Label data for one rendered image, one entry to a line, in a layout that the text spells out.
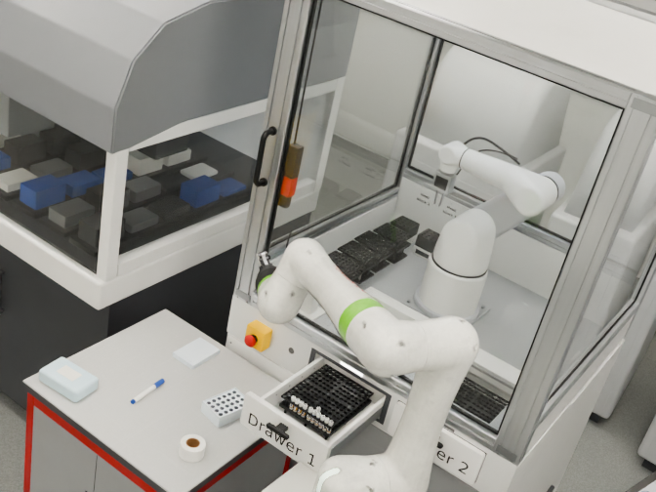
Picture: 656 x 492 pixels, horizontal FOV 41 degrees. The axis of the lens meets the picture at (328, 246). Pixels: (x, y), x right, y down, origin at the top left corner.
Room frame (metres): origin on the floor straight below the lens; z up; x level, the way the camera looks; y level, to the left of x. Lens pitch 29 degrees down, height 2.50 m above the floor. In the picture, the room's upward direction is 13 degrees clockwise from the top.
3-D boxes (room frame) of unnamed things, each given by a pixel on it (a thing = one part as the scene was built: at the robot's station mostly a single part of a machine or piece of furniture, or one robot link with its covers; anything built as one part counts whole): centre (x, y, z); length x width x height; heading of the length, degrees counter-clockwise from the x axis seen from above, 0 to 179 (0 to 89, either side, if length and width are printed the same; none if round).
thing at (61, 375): (1.97, 0.64, 0.78); 0.15 x 0.10 x 0.04; 66
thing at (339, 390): (2.02, -0.10, 0.87); 0.22 x 0.18 x 0.06; 151
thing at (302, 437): (1.85, 0.00, 0.87); 0.29 x 0.02 x 0.11; 61
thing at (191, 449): (1.81, 0.24, 0.78); 0.07 x 0.07 x 0.04
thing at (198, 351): (2.24, 0.33, 0.77); 0.13 x 0.09 x 0.02; 151
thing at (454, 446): (1.95, -0.42, 0.87); 0.29 x 0.02 x 0.11; 61
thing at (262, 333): (2.25, 0.15, 0.88); 0.07 x 0.05 x 0.07; 61
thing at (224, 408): (2.01, 0.18, 0.78); 0.12 x 0.08 x 0.04; 140
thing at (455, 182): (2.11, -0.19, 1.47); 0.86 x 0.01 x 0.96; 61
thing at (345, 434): (2.03, -0.10, 0.86); 0.40 x 0.26 x 0.06; 151
